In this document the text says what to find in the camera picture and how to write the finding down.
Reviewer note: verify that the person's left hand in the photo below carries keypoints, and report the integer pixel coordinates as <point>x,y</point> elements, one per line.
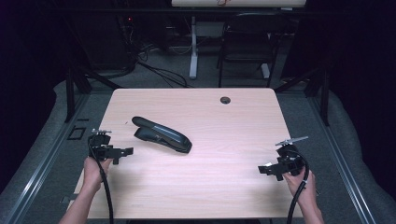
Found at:
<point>93,172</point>

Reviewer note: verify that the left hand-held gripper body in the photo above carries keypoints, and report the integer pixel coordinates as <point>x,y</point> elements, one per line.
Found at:
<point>101,146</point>

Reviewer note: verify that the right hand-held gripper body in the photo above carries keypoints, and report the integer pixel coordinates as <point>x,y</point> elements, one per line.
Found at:
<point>291,158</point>

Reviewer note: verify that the person's right hand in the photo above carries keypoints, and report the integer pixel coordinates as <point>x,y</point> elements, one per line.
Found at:
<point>300,186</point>

